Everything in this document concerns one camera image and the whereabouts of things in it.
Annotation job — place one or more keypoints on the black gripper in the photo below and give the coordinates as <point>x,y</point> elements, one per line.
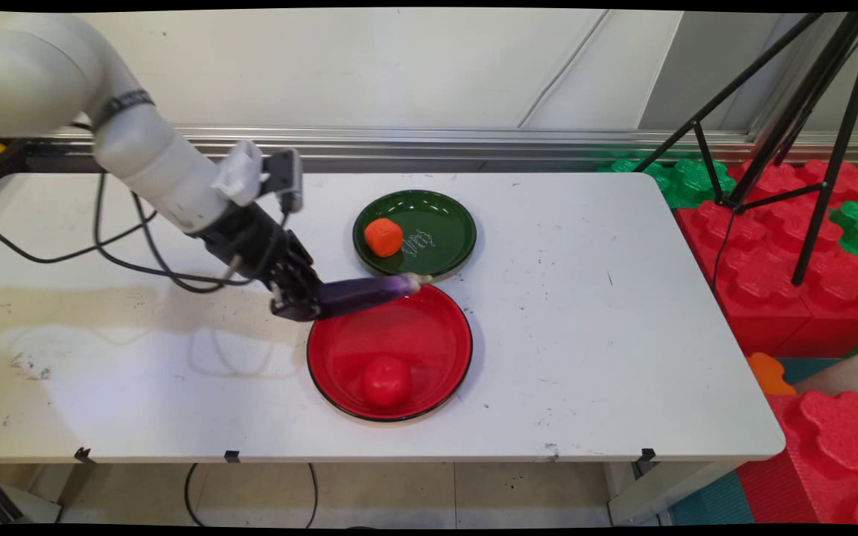
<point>258,246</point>

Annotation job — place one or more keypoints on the purple toy eggplant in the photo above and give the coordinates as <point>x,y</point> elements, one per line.
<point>362,294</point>

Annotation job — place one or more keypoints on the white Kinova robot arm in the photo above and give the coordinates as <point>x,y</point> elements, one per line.
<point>146,156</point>

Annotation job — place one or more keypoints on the orange toy fruit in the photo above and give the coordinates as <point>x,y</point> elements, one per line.
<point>383,237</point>

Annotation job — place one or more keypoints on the red toy tomato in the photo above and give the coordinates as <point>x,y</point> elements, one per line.
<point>386,381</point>

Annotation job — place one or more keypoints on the red plate with black rim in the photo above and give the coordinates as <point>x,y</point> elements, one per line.
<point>414,342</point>

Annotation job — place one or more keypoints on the dark green plate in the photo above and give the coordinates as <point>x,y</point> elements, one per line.
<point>436,232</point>

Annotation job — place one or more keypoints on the black table edge clip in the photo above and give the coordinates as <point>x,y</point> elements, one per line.
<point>84,454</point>
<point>232,455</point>
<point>647,458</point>

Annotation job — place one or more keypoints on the white table leg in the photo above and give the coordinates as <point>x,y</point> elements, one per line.
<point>660,495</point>

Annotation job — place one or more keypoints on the large red foam block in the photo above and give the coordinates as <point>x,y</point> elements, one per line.
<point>764,260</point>

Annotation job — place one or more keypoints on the orange foam piece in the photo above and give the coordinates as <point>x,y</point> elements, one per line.
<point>769,374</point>

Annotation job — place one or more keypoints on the red foam block with flower studs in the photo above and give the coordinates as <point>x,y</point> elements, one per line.
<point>831,454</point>

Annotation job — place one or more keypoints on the black tripod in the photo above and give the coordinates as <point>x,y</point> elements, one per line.
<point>820,104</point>

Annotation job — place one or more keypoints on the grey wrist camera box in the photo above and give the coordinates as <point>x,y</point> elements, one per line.
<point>285,175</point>

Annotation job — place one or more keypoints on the aluminium wall rail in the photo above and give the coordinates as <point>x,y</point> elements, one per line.
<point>474,141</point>

